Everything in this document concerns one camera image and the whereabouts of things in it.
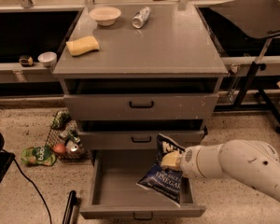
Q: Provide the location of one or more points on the black bar on floor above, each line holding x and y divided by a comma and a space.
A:
72, 209

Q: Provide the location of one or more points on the grey drawer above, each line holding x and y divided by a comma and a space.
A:
140, 134
115, 193
142, 98

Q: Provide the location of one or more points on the silver can in basket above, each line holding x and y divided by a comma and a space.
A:
71, 147

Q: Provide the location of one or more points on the grey top drawer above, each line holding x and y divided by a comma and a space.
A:
142, 98

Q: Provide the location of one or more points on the beige bowl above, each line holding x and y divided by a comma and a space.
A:
105, 16

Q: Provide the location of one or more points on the yellow sponge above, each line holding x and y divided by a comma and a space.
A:
82, 45

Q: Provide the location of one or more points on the green bottle in basket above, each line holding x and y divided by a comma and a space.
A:
70, 133

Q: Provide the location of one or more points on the blue chip bag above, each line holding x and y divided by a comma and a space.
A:
166, 182

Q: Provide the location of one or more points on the grey bottom drawer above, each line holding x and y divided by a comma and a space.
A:
115, 193

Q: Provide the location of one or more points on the small white cup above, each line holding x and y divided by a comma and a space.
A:
48, 58

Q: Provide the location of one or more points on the black tray stand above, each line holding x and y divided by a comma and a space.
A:
247, 36

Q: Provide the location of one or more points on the wire basket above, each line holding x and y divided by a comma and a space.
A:
54, 139

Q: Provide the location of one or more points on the grey drawer cabinet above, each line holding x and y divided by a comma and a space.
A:
173, 44

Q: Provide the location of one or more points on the green chip bag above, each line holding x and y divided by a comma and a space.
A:
60, 119

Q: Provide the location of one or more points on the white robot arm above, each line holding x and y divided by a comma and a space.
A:
251, 162

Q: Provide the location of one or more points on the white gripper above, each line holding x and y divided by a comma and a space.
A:
190, 161

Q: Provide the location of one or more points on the green snack pouch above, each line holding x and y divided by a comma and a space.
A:
38, 156

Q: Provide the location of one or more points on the red apple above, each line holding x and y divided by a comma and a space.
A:
59, 148

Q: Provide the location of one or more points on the grey middle drawer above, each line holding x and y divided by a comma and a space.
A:
140, 134

